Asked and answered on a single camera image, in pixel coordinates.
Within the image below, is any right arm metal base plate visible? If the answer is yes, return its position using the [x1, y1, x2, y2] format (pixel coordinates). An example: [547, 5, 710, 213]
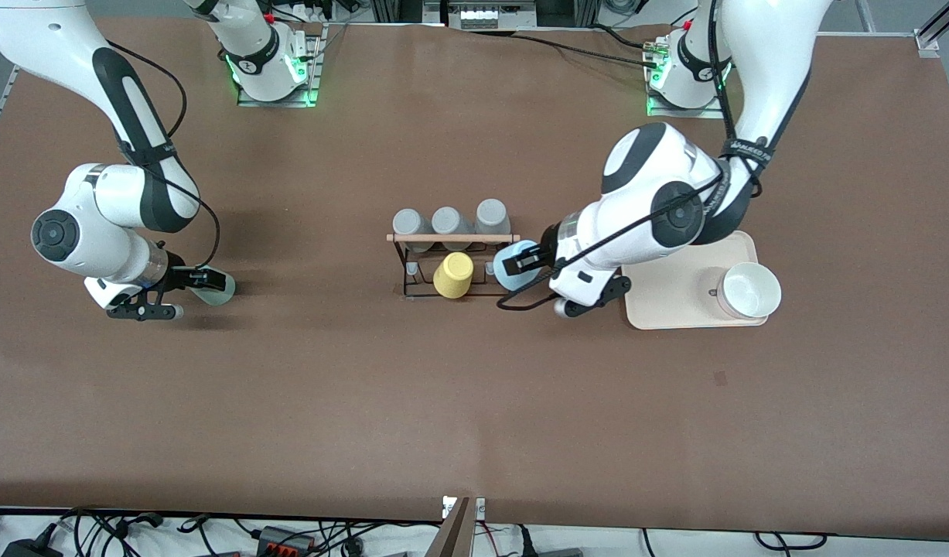
[237, 23, 329, 108]

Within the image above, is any black table cable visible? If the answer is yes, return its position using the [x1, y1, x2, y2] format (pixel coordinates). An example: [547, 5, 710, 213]
[513, 23, 668, 70]

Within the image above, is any black looped floor cable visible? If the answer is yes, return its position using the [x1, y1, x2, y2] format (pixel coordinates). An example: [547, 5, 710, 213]
[755, 531, 829, 552]

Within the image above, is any black box with red buttons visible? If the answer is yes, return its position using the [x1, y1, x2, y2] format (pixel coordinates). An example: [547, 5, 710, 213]
[256, 525, 318, 555]

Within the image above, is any black power adapter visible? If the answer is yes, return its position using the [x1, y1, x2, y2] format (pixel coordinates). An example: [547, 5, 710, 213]
[1, 537, 63, 557]

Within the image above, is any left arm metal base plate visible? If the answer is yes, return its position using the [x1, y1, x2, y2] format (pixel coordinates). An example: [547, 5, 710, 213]
[645, 37, 729, 120]

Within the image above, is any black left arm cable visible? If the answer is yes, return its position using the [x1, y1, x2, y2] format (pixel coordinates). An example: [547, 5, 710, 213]
[495, 0, 773, 313]

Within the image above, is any light blue cup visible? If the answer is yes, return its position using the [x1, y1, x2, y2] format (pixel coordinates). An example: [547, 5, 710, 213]
[493, 240, 542, 292]

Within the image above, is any white bowl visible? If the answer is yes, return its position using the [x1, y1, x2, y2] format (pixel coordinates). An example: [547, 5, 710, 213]
[715, 262, 783, 320]

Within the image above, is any wooden camera post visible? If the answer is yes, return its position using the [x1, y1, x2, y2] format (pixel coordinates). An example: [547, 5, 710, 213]
[428, 497, 486, 557]

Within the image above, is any yellow cup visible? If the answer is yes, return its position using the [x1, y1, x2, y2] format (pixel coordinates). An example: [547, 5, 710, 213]
[434, 252, 475, 299]

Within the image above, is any grey cup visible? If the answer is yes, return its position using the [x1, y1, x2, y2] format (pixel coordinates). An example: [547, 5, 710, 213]
[474, 199, 511, 245]
[431, 207, 470, 251]
[392, 209, 433, 254]

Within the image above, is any white power strip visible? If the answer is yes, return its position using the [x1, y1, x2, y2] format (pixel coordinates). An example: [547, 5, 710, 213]
[459, 3, 516, 31]

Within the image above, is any black wire cup rack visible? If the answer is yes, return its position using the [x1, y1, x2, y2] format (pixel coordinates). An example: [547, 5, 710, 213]
[387, 233, 521, 301]

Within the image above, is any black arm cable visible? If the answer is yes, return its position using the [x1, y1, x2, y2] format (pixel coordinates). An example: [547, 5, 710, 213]
[107, 40, 222, 273]
[495, 0, 773, 313]

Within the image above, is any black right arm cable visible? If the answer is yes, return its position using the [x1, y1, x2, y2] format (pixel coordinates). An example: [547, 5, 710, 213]
[107, 40, 222, 273]

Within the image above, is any mint green cup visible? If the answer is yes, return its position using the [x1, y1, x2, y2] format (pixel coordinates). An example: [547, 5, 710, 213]
[186, 269, 237, 307]

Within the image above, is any cream plastic tray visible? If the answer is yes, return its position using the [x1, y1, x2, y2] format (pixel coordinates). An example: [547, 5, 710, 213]
[621, 231, 770, 331]

